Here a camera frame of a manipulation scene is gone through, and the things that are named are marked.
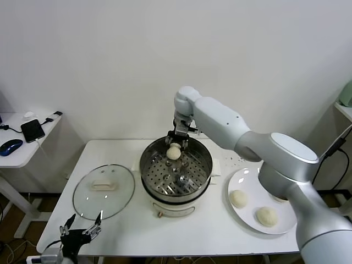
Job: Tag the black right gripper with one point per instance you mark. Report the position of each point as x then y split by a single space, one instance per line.
181 126

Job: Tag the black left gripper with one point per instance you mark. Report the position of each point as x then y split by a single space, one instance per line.
72 240

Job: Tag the white steamed baozi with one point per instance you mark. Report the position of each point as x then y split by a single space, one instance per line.
266 217
279 200
238 199
173 154

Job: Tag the glass pot lid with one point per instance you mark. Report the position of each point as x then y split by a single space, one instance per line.
104 185

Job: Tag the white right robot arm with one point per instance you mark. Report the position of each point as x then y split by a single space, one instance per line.
220 118

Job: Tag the steel steamer basket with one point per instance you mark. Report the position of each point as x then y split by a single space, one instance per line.
192 176

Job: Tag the scattered dark crumbs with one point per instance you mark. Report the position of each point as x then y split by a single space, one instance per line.
231 158

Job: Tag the white electric pot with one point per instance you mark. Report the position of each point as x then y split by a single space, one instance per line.
176 209

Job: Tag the white round plate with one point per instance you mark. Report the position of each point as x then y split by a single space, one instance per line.
247 181

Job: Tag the white side desk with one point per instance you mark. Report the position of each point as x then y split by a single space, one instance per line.
19 159
345 111

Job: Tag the blue computer mouse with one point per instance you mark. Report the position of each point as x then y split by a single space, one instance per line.
11 147

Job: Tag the black smartphone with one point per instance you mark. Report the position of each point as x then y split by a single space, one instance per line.
33 131

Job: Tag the black usb adapter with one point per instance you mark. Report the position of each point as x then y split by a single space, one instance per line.
57 113

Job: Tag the small white crumpled object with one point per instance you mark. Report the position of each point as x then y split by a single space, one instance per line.
28 115

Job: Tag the pale green appliance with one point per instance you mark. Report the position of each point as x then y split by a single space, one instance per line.
347 96

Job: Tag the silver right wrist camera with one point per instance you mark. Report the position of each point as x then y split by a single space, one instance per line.
193 129

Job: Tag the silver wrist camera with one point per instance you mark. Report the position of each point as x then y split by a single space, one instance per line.
193 129
52 255

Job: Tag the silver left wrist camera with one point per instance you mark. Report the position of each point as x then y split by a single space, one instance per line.
52 255

